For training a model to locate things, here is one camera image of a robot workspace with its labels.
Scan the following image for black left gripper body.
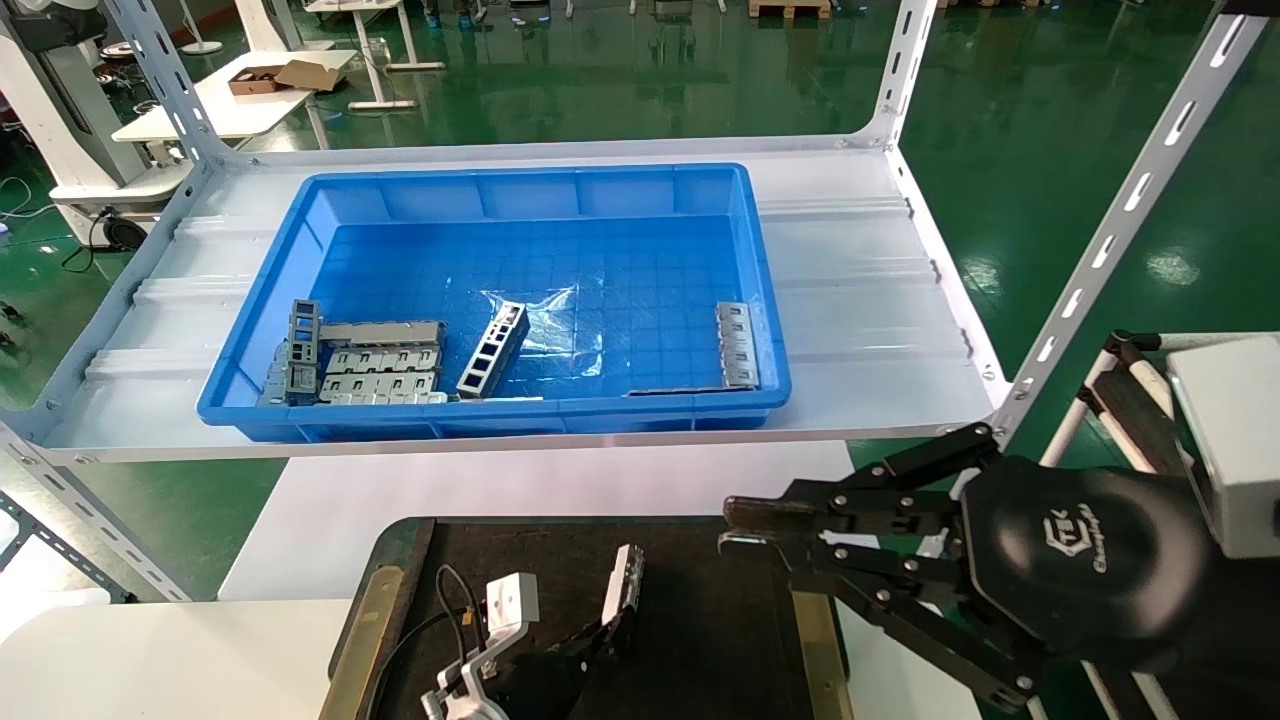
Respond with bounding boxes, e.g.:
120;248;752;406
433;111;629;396
495;648;591;720

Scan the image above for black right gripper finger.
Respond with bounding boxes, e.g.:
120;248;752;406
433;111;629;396
722;422;1001;541
718;532;1051;713

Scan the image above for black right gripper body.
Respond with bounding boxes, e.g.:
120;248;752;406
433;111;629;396
960;458;1216;673

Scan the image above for perforated grey metal bar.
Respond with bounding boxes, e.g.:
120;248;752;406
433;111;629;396
603;544;647;641
457;300;530;400

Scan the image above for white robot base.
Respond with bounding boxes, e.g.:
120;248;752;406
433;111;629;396
0;0;191;251

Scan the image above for black container tray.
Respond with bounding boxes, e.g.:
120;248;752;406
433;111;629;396
318;515;851;720

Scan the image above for dark grey ladder part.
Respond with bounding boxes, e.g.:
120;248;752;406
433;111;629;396
283;298;323;403

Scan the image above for white tube cart black shelves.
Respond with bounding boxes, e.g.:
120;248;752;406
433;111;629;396
1040;328;1201;491

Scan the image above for white metal shelf rack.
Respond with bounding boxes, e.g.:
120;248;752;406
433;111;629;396
0;0;1276;606

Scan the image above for clear plastic film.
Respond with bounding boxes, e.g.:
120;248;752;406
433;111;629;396
480;285;604;379

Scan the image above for blue plastic bin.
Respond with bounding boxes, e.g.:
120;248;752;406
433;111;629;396
197;163;793;443

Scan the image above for grey metal channel bar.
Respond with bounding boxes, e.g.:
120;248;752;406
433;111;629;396
320;320;447;348

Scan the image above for white work table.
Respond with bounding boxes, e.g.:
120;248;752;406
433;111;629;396
110;48;359;141

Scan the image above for open cardboard box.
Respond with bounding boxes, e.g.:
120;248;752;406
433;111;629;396
228;58;341;96

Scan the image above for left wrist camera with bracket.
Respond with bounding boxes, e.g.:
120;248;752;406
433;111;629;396
420;572;541;720

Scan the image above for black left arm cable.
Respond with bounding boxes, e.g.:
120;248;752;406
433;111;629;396
368;565;491;720

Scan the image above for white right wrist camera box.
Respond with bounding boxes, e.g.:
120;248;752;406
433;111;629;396
1165;335;1280;561

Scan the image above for white desk frame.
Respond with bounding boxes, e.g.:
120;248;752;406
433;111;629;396
305;0;446;109

